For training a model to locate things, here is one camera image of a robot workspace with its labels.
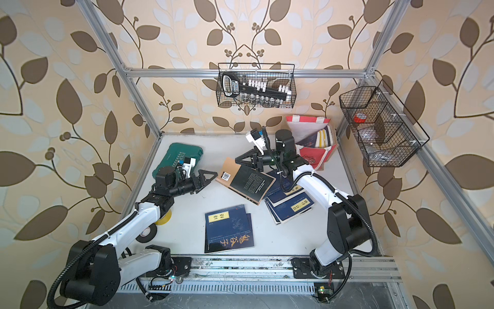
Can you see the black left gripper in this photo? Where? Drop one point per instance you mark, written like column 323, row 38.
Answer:
column 201, row 177

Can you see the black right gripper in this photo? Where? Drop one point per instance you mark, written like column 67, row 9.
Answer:
column 253, row 164

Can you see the brown and black book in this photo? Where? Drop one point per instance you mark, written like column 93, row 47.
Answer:
column 245, row 181

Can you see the black and white large book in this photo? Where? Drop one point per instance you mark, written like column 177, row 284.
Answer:
column 331, row 135

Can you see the yellow cartoon man book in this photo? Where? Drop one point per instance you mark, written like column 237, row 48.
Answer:
column 322, row 139

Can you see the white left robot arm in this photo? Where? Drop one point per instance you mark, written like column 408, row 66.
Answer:
column 95, row 269

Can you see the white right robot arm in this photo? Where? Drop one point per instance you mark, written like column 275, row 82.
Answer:
column 349, row 230

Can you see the red and burlap canvas bag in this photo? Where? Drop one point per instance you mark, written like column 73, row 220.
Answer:
column 303, row 126

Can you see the green plastic tool case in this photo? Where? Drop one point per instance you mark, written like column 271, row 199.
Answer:
column 176, row 153

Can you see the navy book with yellow label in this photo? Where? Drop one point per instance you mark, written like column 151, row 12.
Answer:
column 277, row 196

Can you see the navy book yellow label front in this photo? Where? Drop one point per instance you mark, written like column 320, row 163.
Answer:
column 224, row 224

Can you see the dark book large white characters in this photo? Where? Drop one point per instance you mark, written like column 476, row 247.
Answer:
column 232, row 242

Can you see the yellow tape roll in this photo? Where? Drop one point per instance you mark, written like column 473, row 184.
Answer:
column 165, row 219

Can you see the socket wrench set in basket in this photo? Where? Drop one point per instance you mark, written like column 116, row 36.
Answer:
column 245, row 86

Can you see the black tape roll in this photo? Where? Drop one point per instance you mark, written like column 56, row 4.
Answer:
column 148, row 234

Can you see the red tape roll in basket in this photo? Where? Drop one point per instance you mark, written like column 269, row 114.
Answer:
column 360, row 118

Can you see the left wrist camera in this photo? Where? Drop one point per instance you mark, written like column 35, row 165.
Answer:
column 188, row 164

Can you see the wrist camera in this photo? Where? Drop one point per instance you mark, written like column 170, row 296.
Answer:
column 260, row 139
column 188, row 164

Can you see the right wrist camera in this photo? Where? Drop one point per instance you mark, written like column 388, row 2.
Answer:
column 260, row 139

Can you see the black wire basket back wall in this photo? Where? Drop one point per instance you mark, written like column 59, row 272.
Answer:
column 276, row 68

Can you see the black wire basket wall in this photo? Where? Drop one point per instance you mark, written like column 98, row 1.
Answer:
column 276, row 68
column 391, row 134

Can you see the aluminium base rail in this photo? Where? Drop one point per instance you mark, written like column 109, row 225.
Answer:
column 242, row 274

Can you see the black wire basket right wall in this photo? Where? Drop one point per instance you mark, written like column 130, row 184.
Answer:
column 391, row 134

